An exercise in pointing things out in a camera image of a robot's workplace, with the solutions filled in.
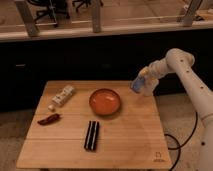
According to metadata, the black striped sponge block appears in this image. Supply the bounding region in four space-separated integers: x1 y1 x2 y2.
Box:
84 121 100 151

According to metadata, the red chili pepper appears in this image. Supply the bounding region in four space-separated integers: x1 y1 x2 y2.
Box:
38 113 61 125

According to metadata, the wooden table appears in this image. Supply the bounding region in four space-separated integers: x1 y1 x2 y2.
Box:
17 81 171 169

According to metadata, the black office chair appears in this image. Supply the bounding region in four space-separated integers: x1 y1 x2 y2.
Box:
72 0 104 13
27 0 70 27

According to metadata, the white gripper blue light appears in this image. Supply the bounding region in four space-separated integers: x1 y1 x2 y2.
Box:
130 67 158 96

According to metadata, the black power cable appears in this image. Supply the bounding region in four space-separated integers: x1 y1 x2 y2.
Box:
164 111 199 171

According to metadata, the orange ceramic bowl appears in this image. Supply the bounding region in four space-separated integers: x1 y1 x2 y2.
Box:
89 88 121 116

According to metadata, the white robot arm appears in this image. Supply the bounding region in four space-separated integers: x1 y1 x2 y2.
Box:
131 48 213 171

